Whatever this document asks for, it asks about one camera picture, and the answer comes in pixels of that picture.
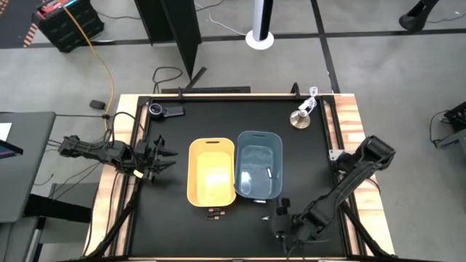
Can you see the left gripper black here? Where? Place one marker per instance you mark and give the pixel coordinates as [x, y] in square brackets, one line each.
[149, 160]

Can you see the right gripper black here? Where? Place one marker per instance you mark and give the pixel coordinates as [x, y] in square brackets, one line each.
[283, 227]

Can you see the copper-black battery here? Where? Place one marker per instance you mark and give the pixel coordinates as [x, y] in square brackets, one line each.
[219, 213]
[215, 209]
[213, 218]

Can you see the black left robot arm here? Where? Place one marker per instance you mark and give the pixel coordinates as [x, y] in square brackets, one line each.
[109, 154]

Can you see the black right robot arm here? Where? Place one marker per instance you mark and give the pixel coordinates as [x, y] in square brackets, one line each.
[349, 182]

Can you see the yellow plastic bin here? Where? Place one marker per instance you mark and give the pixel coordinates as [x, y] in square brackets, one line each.
[211, 171]

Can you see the blue plastic bin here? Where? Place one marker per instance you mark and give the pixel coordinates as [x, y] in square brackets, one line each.
[259, 163]

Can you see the silver mounting plate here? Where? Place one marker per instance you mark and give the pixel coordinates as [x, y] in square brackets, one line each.
[335, 154]

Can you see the black power adapter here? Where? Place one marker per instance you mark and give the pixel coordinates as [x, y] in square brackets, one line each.
[97, 105]

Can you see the round brass base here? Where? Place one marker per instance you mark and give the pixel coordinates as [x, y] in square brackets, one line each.
[300, 119]

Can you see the black panel under desk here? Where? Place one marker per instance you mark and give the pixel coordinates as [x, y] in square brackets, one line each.
[58, 209]

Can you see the black partition board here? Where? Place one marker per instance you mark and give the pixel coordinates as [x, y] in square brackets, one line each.
[174, 25]

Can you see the grey desk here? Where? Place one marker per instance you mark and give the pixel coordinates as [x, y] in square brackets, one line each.
[25, 174]

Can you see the dark tablet screen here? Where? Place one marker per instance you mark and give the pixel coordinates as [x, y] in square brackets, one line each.
[9, 150]

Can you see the black crate with red top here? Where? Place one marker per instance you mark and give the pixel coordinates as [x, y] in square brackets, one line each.
[71, 27]

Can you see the white paper sheet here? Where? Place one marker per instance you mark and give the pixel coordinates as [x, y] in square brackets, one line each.
[4, 131]

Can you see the white pole with round base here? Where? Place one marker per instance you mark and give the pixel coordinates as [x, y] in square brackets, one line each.
[260, 22]

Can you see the black equipment stand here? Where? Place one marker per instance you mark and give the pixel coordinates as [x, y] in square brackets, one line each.
[455, 123]

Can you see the dark floor mat striped edge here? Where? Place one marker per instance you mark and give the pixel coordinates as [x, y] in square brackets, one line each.
[14, 22]

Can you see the black chair leg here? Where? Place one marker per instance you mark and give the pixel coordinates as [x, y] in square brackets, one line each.
[416, 16]

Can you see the black table camera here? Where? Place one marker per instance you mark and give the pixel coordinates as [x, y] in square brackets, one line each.
[165, 111]

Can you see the black aluminium table frame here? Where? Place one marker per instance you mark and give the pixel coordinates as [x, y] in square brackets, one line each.
[233, 97]

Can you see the black frame clamp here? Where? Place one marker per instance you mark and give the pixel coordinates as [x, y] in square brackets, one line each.
[295, 91]

